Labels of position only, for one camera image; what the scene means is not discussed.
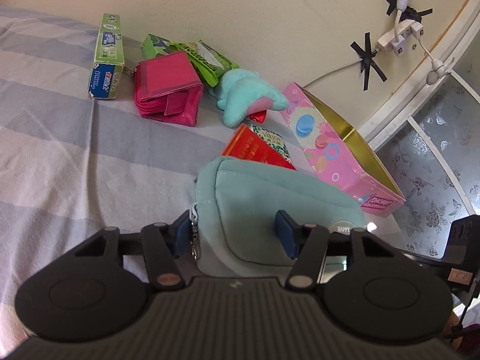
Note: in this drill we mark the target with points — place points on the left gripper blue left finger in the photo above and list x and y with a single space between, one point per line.
178 235

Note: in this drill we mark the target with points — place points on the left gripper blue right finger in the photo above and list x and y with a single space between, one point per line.
286 230

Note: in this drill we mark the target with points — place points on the light blue fabric pouch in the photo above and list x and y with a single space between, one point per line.
234 211

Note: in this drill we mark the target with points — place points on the red small box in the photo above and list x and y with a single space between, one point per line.
245 144

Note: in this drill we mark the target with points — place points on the magenta leather wallet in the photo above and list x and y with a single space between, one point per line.
168 89

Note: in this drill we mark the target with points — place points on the teal plush toy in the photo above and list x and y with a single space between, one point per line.
241 93

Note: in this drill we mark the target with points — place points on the green toothpaste box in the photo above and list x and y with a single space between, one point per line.
109 59

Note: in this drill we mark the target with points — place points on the pink macaron biscuit tin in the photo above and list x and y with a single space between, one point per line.
338 154

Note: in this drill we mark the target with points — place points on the green patterned small box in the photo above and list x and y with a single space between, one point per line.
273 139

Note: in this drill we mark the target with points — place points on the striped bed sheet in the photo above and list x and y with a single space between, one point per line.
70 164

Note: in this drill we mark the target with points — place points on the green tissue packet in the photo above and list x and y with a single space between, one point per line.
210 64

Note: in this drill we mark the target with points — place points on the black tape cross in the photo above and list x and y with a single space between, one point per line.
367 63

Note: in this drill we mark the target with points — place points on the white plug adapter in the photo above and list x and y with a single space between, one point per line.
438 69

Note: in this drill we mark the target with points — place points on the white power strip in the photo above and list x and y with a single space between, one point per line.
396 42

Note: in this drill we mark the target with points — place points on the white window frame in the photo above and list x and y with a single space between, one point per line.
407 100

